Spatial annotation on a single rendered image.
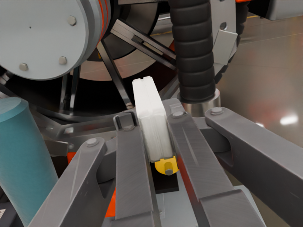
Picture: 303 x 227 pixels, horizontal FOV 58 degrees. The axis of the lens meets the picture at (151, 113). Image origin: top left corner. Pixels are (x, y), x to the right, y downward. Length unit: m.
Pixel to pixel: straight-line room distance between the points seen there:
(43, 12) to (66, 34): 0.03
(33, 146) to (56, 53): 0.18
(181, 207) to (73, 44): 0.68
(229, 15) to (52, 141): 0.40
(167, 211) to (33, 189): 0.50
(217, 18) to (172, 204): 0.61
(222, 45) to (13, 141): 0.36
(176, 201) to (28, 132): 0.58
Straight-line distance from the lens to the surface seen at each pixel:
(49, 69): 0.35
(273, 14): 0.68
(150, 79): 0.20
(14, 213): 0.77
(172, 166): 0.59
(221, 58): 0.50
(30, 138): 0.46
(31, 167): 0.48
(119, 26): 0.58
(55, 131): 0.60
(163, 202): 0.92
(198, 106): 0.27
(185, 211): 0.89
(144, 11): 0.73
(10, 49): 0.36
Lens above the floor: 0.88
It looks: 27 degrees down
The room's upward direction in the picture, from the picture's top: 11 degrees counter-clockwise
